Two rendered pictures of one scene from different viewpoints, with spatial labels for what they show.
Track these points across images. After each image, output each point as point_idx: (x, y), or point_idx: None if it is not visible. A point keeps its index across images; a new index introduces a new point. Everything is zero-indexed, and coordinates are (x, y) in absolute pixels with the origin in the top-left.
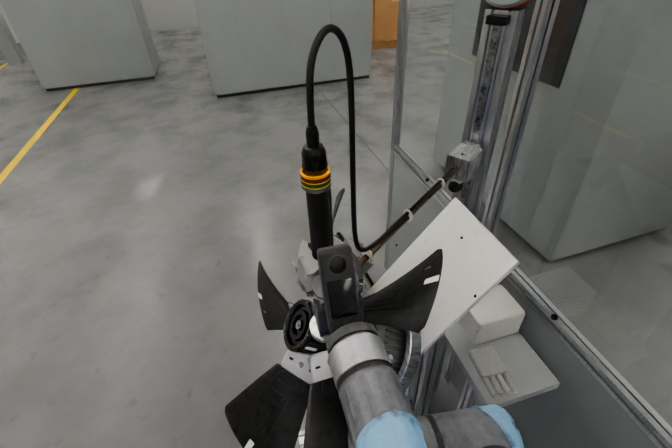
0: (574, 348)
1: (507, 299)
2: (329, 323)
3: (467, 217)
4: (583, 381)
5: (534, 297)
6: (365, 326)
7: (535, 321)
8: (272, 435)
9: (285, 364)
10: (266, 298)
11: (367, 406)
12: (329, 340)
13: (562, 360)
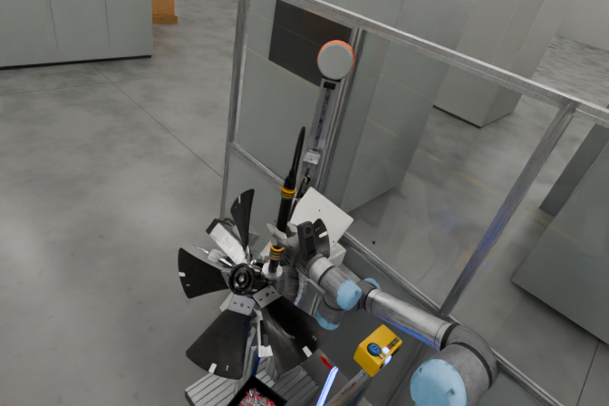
0: (372, 263)
1: (335, 244)
2: (305, 257)
3: (321, 198)
4: (378, 280)
5: (349, 240)
6: (321, 255)
7: (350, 254)
8: (228, 354)
9: (231, 307)
10: (191, 274)
11: (337, 280)
12: (308, 265)
13: (366, 272)
